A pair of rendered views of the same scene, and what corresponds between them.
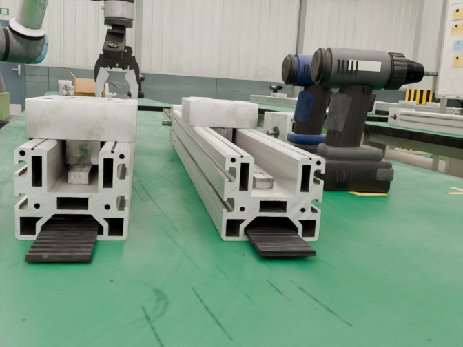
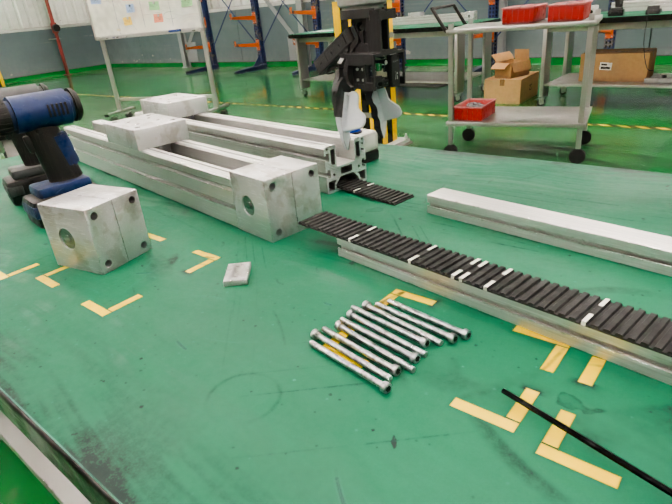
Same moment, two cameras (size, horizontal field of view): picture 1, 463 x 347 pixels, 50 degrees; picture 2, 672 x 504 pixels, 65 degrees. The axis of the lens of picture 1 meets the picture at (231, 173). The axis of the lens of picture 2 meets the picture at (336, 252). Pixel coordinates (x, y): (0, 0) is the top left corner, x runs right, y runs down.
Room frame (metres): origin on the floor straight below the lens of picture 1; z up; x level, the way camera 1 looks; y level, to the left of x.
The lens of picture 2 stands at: (2.02, -0.19, 1.09)
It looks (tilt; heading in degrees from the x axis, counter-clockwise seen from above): 25 degrees down; 151
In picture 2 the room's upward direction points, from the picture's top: 6 degrees counter-clockwise
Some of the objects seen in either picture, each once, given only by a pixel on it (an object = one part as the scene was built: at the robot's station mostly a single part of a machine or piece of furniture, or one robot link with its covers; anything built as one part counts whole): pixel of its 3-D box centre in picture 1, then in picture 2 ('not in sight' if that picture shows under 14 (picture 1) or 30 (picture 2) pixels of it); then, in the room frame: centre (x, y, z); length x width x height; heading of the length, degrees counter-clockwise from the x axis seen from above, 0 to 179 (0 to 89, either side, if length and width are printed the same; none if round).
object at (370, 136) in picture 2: not in sight; (349, 147); (1.09, 0.39, 0.81); 0.10 x 0.08 x 0.06; 101
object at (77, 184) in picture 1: (103, 143); (228, 139); (0.83, 0.22, 0.82); 0.80 x 0.10 x 0.09; 11
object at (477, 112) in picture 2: not in sight; (514, 79); (-0.59, 2.82, 0.50); 1.03 x 0.55 x 1.01; 31
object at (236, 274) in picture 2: not in sight; (237, 273); (1.43, -0.01, 0.78); 0.05 x 0.03 x 0.01; 151
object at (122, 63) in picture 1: (118, 45); (368, 50); (1.30, 0.31, 1.02); 0.09 x 0.08 x 0.12; 11
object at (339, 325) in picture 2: not in sight; (372, 345); (1.66, 0.04, 0.78); 0.11 x 0.01 x 0.01; 9
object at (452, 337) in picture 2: not in sight; (413, 320); (1.66, 0.10, 0.78); 0.11 x 0.01 x 0.01; 10
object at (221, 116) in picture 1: (215, 120); (147, 137); (0.87, 0.03, 0.87); 0.16 x 0.11 x 0.07; 11
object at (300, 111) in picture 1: (330, 113); (32, 161); (0.98, -0.19, 0.89); 0.20 x 0.08 x 0.22; 102
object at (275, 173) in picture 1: (214, 147); (152, 160); (0.87, 0.03, 0.82); 0.80 x 0.10 x 0.09; 11
